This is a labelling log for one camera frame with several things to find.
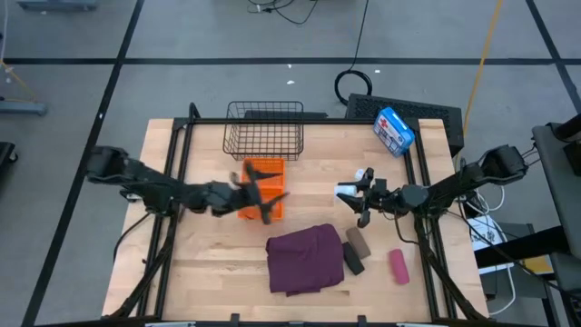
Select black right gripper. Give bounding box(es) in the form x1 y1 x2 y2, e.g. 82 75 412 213
337 166 403 230

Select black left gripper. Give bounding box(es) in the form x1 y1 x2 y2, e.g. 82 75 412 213
231 161 291 226

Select white packet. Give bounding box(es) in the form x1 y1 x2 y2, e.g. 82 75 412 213
334 183 359 199

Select brown bandage roll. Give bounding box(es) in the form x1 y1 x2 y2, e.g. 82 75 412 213
345 226 372 260

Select pink bandage roll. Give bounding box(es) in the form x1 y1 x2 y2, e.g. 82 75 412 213
388 248 410 286

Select orange plastic basket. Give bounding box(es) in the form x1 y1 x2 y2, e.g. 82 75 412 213
236 157 287 223

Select black rectangular block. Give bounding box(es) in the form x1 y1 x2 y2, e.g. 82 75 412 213
341 241 366 277

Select blue first aid kit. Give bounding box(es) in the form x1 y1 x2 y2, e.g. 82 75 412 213
372 106 416 158

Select purple folded cloth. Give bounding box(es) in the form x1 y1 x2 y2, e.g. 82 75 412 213
265 223 345 297

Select black perforated computer case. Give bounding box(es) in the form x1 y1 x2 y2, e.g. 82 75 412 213
345 93 465 158

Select white printed paper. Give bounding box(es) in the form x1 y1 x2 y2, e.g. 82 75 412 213
466 215 506 276

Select black cart beam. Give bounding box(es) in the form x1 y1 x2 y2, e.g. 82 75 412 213
474 225 572 269

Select yellow pad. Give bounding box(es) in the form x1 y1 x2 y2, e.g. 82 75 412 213
524 256 553 274

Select grey cart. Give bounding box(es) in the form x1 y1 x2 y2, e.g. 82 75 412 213
531 121 581 260

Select black equipment on cart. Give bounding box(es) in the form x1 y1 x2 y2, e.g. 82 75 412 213
551 113 581 177

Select grey floor base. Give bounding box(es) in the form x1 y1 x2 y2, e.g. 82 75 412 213
0 100 48 116

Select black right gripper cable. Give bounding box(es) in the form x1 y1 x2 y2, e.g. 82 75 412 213
392 212 421 247

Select black aluminium table frame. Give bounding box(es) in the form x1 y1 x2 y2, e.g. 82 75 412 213
108 102 489 327

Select black wire basket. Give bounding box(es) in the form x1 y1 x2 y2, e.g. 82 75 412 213
222 100 305 162

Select black coiled floor cable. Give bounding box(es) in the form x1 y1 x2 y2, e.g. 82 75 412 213
334 0 374 106

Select black table-side cable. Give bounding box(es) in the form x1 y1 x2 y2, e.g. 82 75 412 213
113 211 153 263

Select black tangled floor cables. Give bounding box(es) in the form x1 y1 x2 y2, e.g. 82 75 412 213
247 0 319 26

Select yellow floor cable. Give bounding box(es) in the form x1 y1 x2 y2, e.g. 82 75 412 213
463 0 505 135

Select grey floor rail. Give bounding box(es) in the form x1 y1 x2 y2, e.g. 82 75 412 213
17 0 97 11

